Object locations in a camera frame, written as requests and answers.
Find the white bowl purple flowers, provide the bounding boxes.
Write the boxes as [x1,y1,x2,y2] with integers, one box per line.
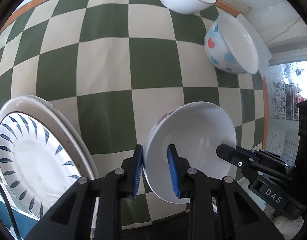
[143,101,236,204]

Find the large white floral plate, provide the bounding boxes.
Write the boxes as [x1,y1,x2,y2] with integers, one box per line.
[16,95,99,179]

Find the white plate blue leaves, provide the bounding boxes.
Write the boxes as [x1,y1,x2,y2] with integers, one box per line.
[0,99,82,221]

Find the white paper towel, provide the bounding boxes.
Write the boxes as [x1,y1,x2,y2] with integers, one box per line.
[236,14,272,77]

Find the white bowl hearts pattern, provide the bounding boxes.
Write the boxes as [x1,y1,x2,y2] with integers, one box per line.
[203,13,259,74]

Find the green checkered table mat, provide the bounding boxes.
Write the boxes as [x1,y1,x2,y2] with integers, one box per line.
[0,0,272,230]

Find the black cable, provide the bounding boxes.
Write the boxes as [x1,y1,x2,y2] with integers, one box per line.
[0,174,22,240]

